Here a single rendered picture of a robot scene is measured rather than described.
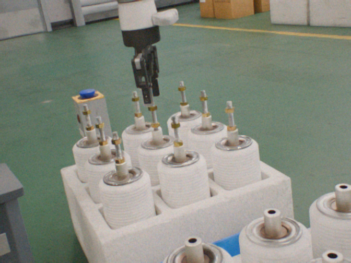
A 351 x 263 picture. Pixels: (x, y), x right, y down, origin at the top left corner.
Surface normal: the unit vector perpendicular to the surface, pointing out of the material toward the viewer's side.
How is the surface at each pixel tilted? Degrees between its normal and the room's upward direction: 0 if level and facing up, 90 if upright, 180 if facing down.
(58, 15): 90
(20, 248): 86
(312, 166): 0
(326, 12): 90
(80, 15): 91
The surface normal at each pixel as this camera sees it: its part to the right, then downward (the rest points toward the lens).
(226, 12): -0.87, 0.28
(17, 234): 0.95, -0.05
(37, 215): -0.14, -0.93
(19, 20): 0.49, 0.22
